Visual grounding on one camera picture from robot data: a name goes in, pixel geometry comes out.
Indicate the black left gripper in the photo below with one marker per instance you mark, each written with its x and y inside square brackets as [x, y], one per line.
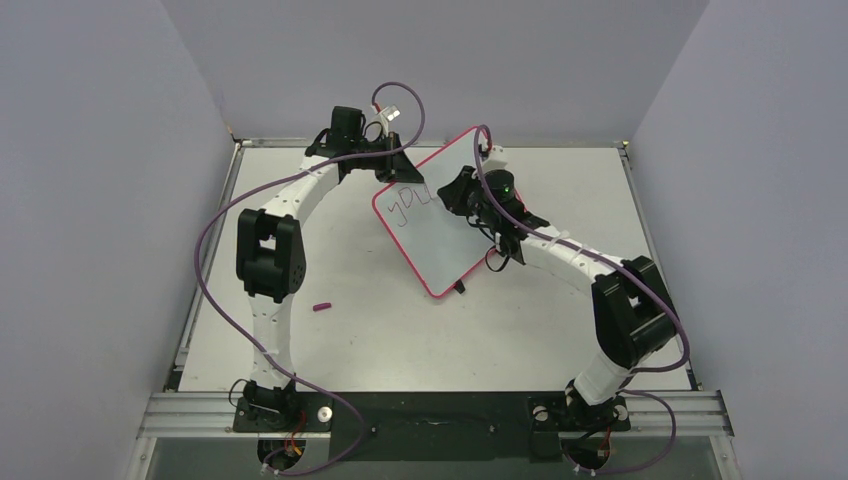
[404, 171]

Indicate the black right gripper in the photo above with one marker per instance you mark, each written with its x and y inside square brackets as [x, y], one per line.
[466, 195]

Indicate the pink-framed whiteboard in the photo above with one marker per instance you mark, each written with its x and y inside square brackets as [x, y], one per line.
[440, 247]

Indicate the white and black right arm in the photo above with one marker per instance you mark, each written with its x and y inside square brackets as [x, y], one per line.
[633, 314]

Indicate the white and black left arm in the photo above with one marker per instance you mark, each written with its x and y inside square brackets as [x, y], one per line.
[270, 250]

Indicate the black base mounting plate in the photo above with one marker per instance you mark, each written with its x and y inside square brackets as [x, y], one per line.
[545, 439]

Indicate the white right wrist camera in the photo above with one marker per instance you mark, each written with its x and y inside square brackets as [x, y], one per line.
[489, 158]

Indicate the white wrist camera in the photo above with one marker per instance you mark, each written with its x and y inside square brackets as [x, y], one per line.
[489, 158]
[382, 118]

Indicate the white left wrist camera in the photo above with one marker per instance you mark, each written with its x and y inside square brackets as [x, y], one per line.
[382, 118]

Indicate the aluminium table edge rail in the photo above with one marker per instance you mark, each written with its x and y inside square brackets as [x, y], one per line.
[214, 415]

